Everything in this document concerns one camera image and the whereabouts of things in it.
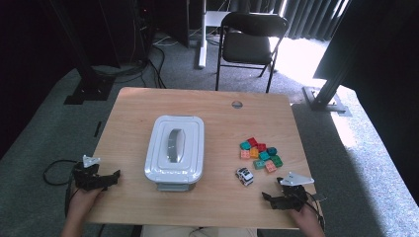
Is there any white plastic box lid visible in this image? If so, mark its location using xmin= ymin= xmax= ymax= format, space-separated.
xmin=143 ymin=115 xmax=206 ymax=185

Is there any black floor cable bundle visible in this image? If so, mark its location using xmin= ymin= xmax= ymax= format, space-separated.
xmin=92 ymin=42 xmax=167 ymax=90

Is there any black metal stand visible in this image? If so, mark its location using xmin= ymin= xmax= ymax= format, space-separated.
xmin=301 ymin=39 xmax=364 ymax=117
xmin=48 ymin=0 xmax=115 ymax=106

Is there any hand-held gripper black cable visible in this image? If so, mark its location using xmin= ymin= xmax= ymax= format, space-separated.
xmin=304 ymin=192 xmax=327 ymax=231
xmin=42 ymin=159 xmax=80 ymax=218

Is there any right hand-held gripper black cable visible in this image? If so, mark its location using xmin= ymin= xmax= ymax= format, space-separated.
xmin=304 ymin=192 xmax=327 ymax=231

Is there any black folding chair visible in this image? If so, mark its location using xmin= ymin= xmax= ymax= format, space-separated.
xmin=215 ymin=11 xmax=291 ymax=94

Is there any black and white toy car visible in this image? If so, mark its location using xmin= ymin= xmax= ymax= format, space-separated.
xmin=234 ymin=167 xmax=255 ymax=187

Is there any dark equipment cabinet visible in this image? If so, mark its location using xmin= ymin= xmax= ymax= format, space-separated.
xmin=141 ymin=0 xmax=191 ymax=48

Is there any black curtain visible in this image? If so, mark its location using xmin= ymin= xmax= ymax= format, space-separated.
xmin=0 ymin=0 xmax=83 ymax=159
xmin=314 ymin=0 xmax=419 ymax=205

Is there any pile of coloured building bricks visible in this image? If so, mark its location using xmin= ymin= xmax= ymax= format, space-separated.
xmin=239 ymin=136 xmax=285 ymax=174

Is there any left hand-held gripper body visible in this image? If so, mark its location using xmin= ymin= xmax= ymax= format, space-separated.
xmin=72 ymin=154 xmax=110 ymax=193

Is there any clear plastic storage box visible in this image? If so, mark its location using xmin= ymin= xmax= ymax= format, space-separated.
xmin=146 ymin=177 xmax=202 ymax=193

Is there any white desk frame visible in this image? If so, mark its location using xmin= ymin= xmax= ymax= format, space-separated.
xmin=197 ymin=0 xmax=231 ymax=69

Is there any person's left hand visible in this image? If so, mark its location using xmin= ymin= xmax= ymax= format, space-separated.
xmin=67 ymin=187 xmax=106 ymax=220

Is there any left hand-held gripper black cable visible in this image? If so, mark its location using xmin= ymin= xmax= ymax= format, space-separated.
xmin=42 ymin=159 xmax=80 ymax=218

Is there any person's right hand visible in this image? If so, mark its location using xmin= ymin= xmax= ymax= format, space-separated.
xmin=290 ymin=205 xmax=320 ymax=230

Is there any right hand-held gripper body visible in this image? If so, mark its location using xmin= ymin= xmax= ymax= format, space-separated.
xmin=276 ymin=171 xmax=315 ymax=212

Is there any grey pleated curtain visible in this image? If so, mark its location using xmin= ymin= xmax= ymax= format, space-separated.
xmin=230 ymin=0 xmax=350 ymax=42

